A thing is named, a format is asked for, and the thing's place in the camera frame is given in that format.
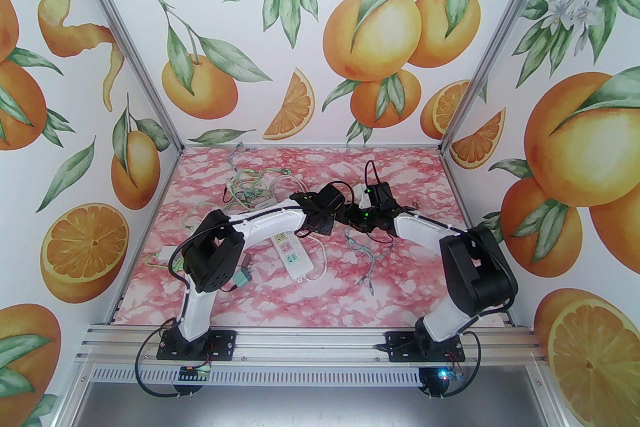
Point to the black round housing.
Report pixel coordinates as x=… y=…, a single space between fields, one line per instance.
x=182 y=390
x=434 y=386

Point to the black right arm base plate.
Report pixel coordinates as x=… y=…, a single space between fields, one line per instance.
x=400 y=347

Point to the white power strip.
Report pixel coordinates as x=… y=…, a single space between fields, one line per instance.
x=290 y=260

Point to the perforated metal strip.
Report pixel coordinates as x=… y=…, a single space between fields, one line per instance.
x=300 y=376

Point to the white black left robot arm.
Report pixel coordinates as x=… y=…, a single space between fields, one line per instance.
x=270 y=225

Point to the aluminium frame post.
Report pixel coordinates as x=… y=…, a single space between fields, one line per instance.
x=482 y=64
x=128 y=34

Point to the small circuit board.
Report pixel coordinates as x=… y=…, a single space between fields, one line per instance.
x=192 y=372
x=456 y=374

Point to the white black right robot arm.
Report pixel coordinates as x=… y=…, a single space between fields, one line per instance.
x=420 y=230

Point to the aluminium side slats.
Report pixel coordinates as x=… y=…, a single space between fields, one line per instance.
x=504 y=315
x=115 y=312

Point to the grey metal shelf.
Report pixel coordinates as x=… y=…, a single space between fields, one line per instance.
x=325 y=407

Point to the green USB wall charger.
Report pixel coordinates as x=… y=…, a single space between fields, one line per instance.
x=241 y=278

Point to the aluminium mounting rail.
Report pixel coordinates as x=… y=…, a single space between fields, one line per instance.
x=310 y=345

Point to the aluminium frame crossbar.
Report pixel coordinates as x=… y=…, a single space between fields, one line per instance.
x=300 y=146

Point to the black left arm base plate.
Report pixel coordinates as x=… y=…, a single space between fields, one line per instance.
x=222 y=345

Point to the small white adapter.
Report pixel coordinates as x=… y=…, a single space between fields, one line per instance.
x=163 y=257

